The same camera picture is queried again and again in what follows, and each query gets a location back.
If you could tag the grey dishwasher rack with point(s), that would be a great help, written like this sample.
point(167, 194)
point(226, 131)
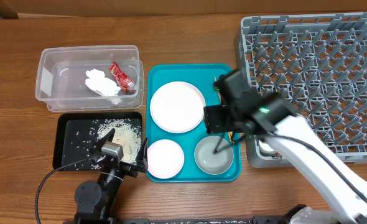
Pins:
point(319, 63)

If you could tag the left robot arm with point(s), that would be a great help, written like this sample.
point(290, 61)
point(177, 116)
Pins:
point(95, 199)

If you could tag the large white plate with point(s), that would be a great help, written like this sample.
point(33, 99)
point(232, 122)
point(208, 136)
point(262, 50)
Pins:
point(177, 107)

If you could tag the grey-white bowl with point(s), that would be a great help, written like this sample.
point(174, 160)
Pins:
point(210, 163)

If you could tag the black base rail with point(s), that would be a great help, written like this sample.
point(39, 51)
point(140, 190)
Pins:
point(253, 220)

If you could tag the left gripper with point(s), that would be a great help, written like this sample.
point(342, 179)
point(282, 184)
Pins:
point(142, 162)

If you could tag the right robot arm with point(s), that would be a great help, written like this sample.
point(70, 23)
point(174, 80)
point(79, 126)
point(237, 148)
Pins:
point(276, 122)

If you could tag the white paper cup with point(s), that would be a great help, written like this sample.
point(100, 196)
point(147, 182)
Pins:
point(265, 149)

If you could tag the wooden chopstick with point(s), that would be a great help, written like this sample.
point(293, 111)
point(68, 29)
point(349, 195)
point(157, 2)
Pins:
point(230, 134)

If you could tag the pile of cooked rice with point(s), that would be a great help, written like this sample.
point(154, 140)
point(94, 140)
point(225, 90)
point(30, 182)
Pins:
point(124, 137)

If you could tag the teal plastic serving tray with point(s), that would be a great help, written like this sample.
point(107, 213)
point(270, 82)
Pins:
point(201, 75)

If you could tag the black plastic tray bin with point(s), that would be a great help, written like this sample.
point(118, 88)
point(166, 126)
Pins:
point(59, 149)

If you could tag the clear plastic storage bin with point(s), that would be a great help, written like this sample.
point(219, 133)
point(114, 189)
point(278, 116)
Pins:
point(61, 76)

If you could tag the white napkin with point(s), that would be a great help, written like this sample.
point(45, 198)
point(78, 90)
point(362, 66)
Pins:
point(106, 87)

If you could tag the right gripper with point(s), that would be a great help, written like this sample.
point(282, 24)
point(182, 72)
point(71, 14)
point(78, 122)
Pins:
point(215, 124)

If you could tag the red snack wrapper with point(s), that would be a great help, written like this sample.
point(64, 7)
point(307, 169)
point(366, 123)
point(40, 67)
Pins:
point(125, 82)

